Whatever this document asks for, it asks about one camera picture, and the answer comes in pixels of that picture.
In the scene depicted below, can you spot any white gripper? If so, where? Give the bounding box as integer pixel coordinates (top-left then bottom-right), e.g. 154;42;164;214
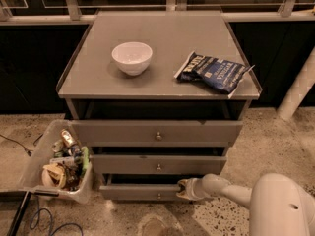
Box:
176;178;205;201

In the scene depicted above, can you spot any grey bottom drawer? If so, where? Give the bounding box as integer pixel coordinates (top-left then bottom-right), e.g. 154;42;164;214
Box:
98;174;205;203

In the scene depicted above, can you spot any grey drawer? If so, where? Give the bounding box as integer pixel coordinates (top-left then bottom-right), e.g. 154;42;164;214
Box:
71;120;242;148
98;174;205;203
91;154;226;174

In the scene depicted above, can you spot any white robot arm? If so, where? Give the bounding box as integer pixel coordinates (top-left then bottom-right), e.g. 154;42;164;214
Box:
177;173;315;236

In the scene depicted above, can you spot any grey middle drawer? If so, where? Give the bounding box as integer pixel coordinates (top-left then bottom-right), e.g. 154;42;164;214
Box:
91;154;226;174

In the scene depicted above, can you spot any grey drawer cabinet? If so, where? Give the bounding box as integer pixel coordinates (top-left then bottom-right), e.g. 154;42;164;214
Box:
55;10;263;195

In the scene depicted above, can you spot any grey top drawer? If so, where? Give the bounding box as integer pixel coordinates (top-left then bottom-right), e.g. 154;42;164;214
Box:
71;120;242;148

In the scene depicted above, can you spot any green packet in bin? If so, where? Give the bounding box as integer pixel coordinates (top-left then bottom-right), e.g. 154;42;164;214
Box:
81;147;90;178

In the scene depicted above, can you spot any blue chip bag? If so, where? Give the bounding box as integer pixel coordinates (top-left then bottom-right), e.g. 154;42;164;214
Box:
174;51;253;97

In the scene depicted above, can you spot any clear plastic bin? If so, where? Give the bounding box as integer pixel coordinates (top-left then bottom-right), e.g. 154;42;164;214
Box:
18;119;93;204

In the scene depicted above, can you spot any can in bin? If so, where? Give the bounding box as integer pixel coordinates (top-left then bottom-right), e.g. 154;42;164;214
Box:
60;129;77;148

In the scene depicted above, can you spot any white ceramic bowl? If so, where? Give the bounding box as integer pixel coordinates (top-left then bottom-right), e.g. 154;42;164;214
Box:
111;42;153;76

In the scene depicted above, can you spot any white pillar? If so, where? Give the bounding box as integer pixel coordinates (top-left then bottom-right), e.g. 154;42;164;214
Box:
277;47;315;120

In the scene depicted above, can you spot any black bar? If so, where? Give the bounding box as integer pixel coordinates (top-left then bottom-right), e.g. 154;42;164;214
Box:
7;191;32;236

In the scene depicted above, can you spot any blue cable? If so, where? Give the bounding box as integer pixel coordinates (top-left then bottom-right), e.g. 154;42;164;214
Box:
29;197;85;236

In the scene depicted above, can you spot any black cable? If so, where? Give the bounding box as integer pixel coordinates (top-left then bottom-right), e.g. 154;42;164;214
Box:
0;132;45;157

